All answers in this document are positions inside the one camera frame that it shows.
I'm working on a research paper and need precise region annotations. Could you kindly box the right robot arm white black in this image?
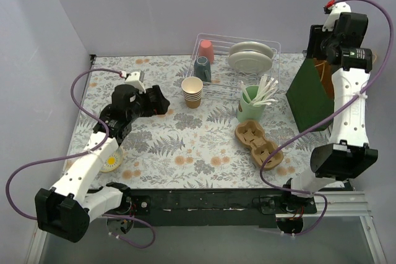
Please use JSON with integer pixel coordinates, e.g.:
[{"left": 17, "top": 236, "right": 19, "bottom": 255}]
[{"left": 280, "top": 12, "right": 378, "bottom": 213}]

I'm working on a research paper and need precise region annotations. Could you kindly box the purple cable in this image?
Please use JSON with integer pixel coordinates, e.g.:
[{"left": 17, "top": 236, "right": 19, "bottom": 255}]
[
  {"left": 259, "top": 0, "right": 395, "bottom": 236},
  {"left": 5, "top": 68, "right": 156, "bottom": 249}
]

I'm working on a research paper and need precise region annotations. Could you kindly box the pink cup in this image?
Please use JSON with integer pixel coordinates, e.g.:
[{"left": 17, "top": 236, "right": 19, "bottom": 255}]
[{"left": 199, "top": 40, "right": 214, "bottom": 64}]

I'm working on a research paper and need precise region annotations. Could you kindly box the green utensil holder cup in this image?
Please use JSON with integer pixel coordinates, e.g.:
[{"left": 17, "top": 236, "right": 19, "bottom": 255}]
[{"left": 236, "top": 85, "right": 265, "bottom": 122}]

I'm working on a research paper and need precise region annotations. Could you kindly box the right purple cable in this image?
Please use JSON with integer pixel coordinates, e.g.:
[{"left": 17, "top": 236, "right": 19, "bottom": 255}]
[{"left": 259, "top": 0, "right": 395, "bottom": 236}]

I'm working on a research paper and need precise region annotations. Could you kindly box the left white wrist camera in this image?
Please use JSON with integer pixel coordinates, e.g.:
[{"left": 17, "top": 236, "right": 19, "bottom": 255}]
[{"left": 118, "top": 70, "right": 146, "bottom": 94}]

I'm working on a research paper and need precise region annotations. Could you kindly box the rear white plate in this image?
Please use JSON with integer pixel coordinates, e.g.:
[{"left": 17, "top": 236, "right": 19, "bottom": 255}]
[{"left": 229, "top": 41, "right": 274, "bottom": 59}]

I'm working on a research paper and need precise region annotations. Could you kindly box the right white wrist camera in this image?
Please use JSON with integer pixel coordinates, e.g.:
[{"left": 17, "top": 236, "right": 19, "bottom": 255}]
[{"left": 322, "top": 0, "right": 351, "bottom": 32}]

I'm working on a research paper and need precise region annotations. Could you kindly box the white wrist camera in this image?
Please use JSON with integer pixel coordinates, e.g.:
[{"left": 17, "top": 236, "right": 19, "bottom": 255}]
[
  {"left": 322, "top": 0, "right": 351, "bottom": 32},
  {"left": 118, "top": 70, "right": 146, "bottom": 94}
]

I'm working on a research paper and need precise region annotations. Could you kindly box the brown cardboard cup carrier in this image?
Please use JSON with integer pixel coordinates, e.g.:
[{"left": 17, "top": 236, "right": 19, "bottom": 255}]
[{"left": 235, "top": 120, "right": 278, "bottom": 169}]

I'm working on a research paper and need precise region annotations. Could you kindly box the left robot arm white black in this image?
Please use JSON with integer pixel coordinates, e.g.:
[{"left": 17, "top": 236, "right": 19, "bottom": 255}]
[{"left": 35, "top": 84, "right": 170, "bottom": 242}]

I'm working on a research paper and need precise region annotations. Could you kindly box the front white plate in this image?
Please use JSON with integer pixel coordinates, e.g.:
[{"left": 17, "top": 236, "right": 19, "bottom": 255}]
[{"left": 228, "top": 51, "right": 273, "bottom": 74}]

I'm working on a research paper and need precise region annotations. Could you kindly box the stack of brown paper cups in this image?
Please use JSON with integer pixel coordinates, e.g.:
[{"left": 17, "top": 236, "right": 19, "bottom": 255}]
[{"left": 181, "top": 77, "right": 204, "bottom": 109}]

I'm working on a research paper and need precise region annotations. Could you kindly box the patterned small bowl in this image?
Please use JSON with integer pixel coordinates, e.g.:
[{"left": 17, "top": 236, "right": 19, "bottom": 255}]
[{"left": 100, "top": 147, "right": 124, "bottom": 173}]

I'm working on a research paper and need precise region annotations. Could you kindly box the white plate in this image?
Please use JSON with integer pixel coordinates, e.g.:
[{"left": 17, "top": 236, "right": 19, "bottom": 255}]
[
  {"left": 229, "top": 41, "right": 274, "bottom": 59},
  {"left": 228, "top": 51, "right": 273, "bottom": 74}
]

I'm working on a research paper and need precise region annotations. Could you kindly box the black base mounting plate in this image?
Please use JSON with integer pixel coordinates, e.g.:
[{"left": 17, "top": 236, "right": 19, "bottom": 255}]
[{"left": 109, "top": 189, "right": 317, "bottom": 228}]

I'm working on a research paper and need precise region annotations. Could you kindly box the floral table mat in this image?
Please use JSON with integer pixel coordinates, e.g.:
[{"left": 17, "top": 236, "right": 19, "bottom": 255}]
[{"left": 84, "top": 56, "right": 330, "bottom": 189}]

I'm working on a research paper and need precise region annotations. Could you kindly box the dark teal mug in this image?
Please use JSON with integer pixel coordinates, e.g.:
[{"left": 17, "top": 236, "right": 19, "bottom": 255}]
[{"left": 194, "top": 56, "right": 212, "bottom": 82}]

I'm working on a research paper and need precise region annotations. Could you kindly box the green paper bag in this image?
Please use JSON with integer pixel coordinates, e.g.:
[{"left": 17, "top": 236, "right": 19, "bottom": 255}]
[{"left": 286, "top": 56, "right": 378, "bottom": 132}]

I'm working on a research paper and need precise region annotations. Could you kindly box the white wire dish rack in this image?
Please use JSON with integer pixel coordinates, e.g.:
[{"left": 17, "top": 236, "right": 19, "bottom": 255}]
[{"left": 184, "top": 33, "right": 281, "bottom": 101}]

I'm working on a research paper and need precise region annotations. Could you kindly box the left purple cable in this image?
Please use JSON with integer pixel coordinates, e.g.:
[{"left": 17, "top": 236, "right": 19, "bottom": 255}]
[{"left": 5, "top": 68, "right": 156, "bottom": 249}]

